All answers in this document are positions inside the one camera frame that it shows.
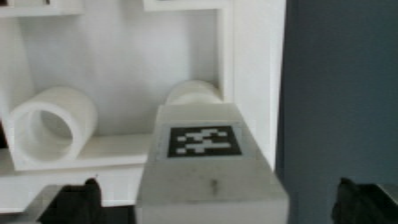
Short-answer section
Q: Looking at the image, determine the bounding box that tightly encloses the white chair leg with screw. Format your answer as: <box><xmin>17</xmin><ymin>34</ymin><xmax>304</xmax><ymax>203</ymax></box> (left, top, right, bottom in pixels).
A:
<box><xmin>136</xmin><ymin>81</ymin><xmax>290</xmax><ymax>224</ymax></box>

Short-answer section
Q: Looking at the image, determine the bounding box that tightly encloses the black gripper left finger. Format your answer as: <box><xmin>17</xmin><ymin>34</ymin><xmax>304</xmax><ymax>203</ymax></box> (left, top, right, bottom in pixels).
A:
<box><xmin>9</xmin><ymin>178</ymin><xmax>104</xmax><ymax>224</ymax></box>

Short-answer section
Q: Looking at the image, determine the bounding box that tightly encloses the white chair seat piece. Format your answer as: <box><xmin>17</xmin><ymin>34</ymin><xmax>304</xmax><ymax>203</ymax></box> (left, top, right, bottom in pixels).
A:
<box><xmin>0</xmin><ymin>0</ymin><xmax>287</xmax><ymax>213</ymax></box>

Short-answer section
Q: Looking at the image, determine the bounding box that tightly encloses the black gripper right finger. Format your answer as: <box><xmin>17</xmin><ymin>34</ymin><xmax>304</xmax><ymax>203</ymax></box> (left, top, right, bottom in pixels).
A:
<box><xmin>331</xmin><ymin>178</ymin><xmax>398</xmax><ymax>224</ymax></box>

